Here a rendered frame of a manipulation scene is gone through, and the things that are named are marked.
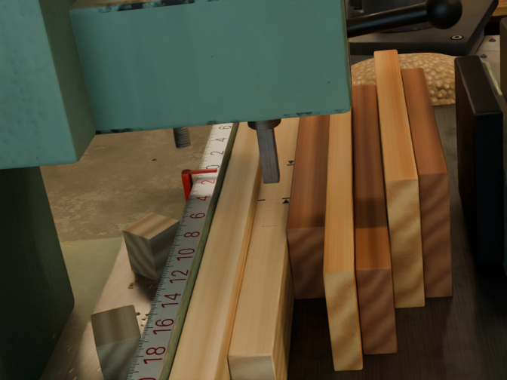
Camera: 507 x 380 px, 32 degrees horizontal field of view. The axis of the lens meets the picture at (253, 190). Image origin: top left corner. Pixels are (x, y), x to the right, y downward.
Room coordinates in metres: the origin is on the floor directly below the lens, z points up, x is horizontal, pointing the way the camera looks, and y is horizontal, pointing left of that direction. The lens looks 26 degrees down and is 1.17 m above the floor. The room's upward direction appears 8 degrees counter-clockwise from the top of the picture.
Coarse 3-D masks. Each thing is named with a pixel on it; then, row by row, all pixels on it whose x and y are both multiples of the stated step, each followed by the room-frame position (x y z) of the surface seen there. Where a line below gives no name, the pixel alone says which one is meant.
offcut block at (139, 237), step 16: (144, 224) 0.64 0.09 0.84; (160, 224) 0.64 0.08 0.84; (176, 224) 0.64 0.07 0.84; (128, 240) 0.63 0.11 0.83; (144, 240) 0.62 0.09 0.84; (160, 240) 0.62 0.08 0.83; (128, 256) 0.64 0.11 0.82; (144, 256) 0.62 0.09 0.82; (160, 256) 0.62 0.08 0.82; (144, 272) 0.63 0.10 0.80; (160, 272) 0.62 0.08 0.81
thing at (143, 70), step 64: (128, 0) 0.44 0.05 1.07; (192, 0) 0.43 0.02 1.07; (256, 0) 0.42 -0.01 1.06; (320, 0) 0.42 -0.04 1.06; (128, 64) 0.44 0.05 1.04; (192, 64) 0.43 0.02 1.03; (256, 64) 0.43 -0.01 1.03; (320, 64) 0.42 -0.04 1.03; (128, 128) 0.44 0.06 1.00; (256, 128) 0.45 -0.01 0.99
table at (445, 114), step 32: (448, 128) 0.61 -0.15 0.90; (448, 160) 0.55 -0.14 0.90; (480, 288) 0.39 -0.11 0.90; (320, 320) 0.39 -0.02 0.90; (416, 320) 0.37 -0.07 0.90; (448, 320) 0.37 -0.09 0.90; (480, 320) 0.37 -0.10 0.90; (320, 352) 0.36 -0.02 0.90; (416, 352) 0.35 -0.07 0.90; (448, 352) 0.34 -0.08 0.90; (480, 352) 0.34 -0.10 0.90
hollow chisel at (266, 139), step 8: (272, 128) 0.46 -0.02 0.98; (264, 136) 0.46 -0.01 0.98; (272, 136) 0.46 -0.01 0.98; (264, 144) 0.46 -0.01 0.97; (272, 144) 0.46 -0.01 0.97; (264, 152) 0.46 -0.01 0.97; (272, 152) 0.46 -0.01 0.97; (264, 160) 0.46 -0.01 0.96; (272, 160) 0.46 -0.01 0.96; (264, 168) 0.46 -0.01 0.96; (272, 168) 0.46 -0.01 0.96; (264, 176) 0.46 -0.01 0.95; (272, 176) 0.46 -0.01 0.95
